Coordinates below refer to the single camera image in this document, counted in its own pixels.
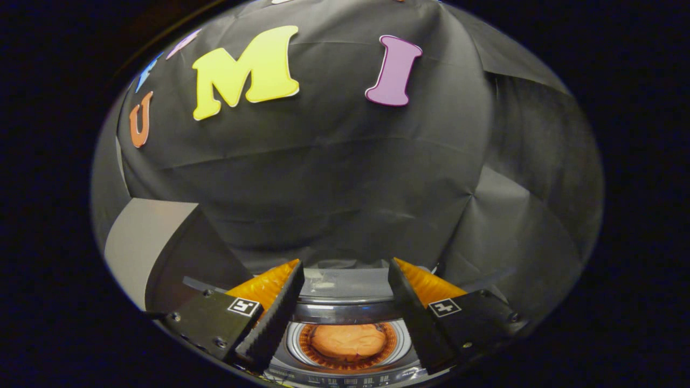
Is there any yellow polo shirt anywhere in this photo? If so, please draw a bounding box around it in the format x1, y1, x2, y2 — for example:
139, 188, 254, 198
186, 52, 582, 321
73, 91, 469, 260
310, 323, 388, 361

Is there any grey washing machine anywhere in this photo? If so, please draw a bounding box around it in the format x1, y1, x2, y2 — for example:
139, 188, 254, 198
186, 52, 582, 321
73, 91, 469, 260
264, 267, 448, 387

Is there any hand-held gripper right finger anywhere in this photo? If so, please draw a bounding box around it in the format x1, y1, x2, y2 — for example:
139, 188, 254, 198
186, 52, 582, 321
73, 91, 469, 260
388, 257, 521, 375

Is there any black backdrop cloth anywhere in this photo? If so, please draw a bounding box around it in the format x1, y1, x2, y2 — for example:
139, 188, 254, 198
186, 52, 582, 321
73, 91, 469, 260
91, 0, 604, 324

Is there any grey cabinet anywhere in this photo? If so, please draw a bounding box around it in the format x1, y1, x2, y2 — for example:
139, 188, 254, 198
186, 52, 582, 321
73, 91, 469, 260
103, 198, 254, 313

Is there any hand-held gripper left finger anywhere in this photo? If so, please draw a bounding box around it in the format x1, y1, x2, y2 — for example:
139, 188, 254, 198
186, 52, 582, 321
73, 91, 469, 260
161, 259, 306, 375

